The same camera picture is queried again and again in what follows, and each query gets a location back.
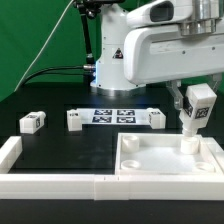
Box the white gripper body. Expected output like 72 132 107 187
123 23 224 85

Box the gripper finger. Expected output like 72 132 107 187
210 73 222 92
166 80 183 110

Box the white square tabletop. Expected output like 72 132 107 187
115 133 224 175

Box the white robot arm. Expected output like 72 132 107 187
91 0 224 109

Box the white fiducial marker sheet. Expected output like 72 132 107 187
67 108 149 125

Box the white U-shaped fence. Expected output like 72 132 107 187
0 136 224 200

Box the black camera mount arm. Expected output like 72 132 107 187
73 0 100 70

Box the white cable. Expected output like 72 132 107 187
13 0 75 93

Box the black cable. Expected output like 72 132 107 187
20 65 98 87

